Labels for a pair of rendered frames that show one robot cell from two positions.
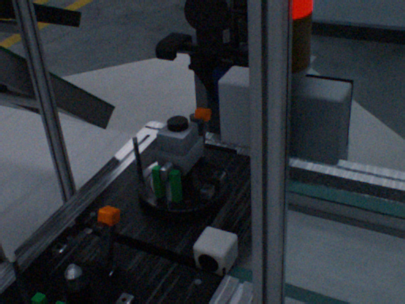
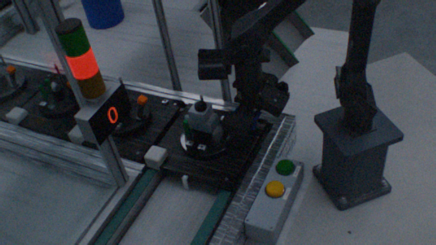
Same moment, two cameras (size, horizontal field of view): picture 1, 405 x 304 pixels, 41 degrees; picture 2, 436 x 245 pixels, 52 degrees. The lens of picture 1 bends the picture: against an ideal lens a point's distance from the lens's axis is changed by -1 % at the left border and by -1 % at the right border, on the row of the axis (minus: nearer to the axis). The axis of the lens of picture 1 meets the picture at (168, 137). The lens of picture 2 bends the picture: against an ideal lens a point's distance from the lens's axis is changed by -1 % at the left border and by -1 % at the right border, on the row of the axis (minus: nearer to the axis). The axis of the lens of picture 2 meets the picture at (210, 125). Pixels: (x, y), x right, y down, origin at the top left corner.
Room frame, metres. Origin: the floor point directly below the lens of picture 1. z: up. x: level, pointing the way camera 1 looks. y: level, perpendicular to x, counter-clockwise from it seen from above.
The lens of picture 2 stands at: (0.68, -0.85, 1.80)
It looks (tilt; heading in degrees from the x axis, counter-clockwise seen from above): 43 degrees down; 91
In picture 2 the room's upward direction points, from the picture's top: 11 degrees counter-clockwise
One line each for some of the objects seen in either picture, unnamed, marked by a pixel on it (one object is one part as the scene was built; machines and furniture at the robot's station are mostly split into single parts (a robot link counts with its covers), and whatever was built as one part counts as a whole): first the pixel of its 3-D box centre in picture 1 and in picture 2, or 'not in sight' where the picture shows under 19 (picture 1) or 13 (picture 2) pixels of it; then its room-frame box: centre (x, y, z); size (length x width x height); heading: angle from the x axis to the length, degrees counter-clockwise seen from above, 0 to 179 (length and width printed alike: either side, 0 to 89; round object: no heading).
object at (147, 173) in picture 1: (183, 185); (207, 137); (0.65, -0.01, 0.98); 0.14 x 0.14 x 0.02
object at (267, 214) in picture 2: not in sight; (275, 198); (0.78, -0.20, 0.93); 0.21 x 0.07 x 0.06; 58
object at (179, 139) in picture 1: (176, 145); (198, 114); (0.64, -0.01, 1.06); 0.08 x 0.04 x 0.07; 148
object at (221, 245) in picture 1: (215, 251); (156, 157); (0.51, -0.04, 0.97); 0.05 x 0.05 x 0.04; 58
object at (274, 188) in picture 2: not in sight; (274, 189); (0.78, -0.20, 0.96); 0.04 x 0.04 x 0.02
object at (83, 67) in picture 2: not in sight; (82, 61); (0.45, -0.11, 1.33); 0.05 x 0.05 x 0.05
